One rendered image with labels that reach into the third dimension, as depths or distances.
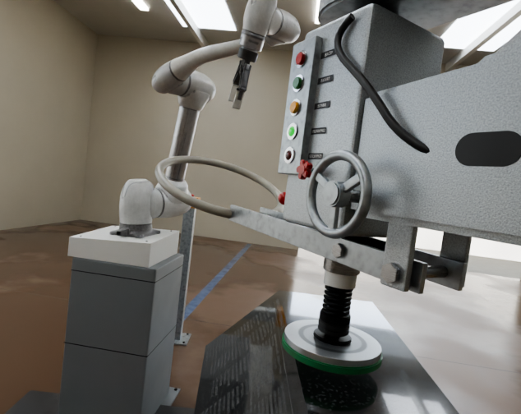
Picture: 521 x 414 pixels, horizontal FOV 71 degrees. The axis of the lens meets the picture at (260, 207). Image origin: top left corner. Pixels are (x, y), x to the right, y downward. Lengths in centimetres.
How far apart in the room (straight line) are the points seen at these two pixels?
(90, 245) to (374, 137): 144
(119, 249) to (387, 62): 138
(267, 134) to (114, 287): 626
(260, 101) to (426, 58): 709
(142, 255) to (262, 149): 615
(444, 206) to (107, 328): 159
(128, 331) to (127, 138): 694
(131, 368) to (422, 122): 163
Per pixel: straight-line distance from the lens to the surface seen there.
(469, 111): 58
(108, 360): 194
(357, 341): 90
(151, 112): 839
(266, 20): 147
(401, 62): 79
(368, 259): 71
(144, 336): 182
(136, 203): 185
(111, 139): 869
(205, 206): 115
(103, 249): 181
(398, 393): 86
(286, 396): 81
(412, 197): 60
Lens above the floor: 122
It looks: 3 degrees down
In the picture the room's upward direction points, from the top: 7 degrees clockwise
